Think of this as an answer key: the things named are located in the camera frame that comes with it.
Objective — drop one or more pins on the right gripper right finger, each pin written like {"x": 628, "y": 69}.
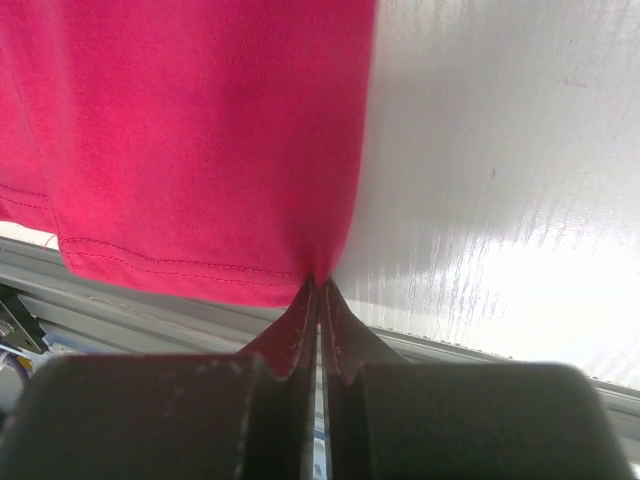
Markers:
{"x": 347, "y": 343}

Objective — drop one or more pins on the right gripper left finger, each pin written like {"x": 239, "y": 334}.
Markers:
{"x": 288, "y": 344}

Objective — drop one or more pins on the pink t shirt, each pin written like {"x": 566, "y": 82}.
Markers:
{"x": 205, "y": 149}

